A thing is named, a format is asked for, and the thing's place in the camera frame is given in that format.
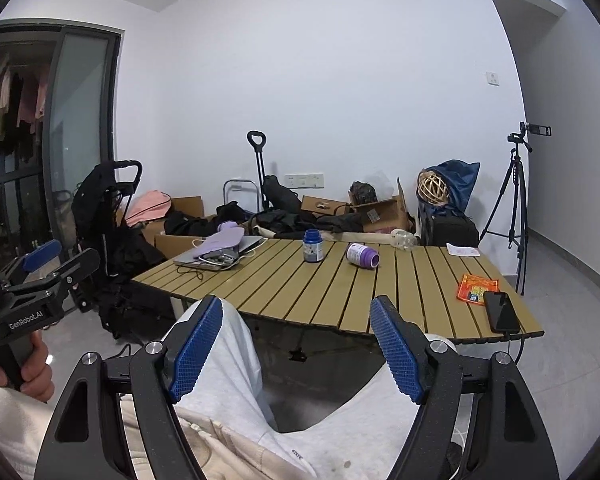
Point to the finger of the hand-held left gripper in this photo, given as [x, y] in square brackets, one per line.
[42, 252]
[77, 264]

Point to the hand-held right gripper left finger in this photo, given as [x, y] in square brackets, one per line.
[196, 350]

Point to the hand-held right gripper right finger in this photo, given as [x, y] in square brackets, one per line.
[397, 350]

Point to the purple-lid jar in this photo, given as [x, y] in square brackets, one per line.
[361, 255]

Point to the person's left forearm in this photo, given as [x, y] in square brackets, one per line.
[5, 430]

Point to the person's left hand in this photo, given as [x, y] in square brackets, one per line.
[34, 370]

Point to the person's left leg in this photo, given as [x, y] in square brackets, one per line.
[230, 360]

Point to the person's leg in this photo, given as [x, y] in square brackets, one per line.
[230, 360]
[360, 417]

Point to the black stroller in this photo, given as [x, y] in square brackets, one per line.
[107, 225]

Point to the person's right leg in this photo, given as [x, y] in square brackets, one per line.
[360, 417]

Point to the pink bag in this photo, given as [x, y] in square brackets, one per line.
[150, 206]

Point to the orange packet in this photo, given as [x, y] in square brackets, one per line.
[472, 287]

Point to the person's cream jacket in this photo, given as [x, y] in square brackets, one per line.
[190, 447]

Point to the open cardboard box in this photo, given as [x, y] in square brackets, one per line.
[386, 210]
[180, 246]
[322, 204]
[186, 206]

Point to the black smartphone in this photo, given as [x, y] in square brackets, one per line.
[501, 311]

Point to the clear plastic bottle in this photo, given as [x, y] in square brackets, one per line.
[404, 239]

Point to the purple pouch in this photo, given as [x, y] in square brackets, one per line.
[221, 241]

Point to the silver laptop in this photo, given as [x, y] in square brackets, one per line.
[247, 245]

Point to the beige rolled tube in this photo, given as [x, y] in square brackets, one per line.
[365, 236]

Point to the white booklet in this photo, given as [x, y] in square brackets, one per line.
[462, 250]

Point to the blue jar with white label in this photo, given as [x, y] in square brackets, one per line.
[313, 247]

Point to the glass sliding door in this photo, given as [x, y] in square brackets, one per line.
[75, 110]

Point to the hanging clothes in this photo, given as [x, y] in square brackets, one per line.
[7, 102]

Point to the pile of black clothes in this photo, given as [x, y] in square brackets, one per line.
[292, 220]

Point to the dark camouflage bundle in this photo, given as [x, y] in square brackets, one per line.
[363, 191]

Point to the woven rattan ball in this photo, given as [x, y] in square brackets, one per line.
[432, 188]

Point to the black duffel bag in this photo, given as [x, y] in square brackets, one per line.
[281, 192]

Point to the black tripod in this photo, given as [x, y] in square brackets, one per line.
[516, 185]

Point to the black phone clamp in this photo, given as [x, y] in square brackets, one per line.
[539, 129]

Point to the silver folding trolley frame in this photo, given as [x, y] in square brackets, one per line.
[232, 192]

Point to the wall outlets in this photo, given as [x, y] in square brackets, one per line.
[305, 180]

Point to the wall switch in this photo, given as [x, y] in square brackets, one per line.
[492, 78]

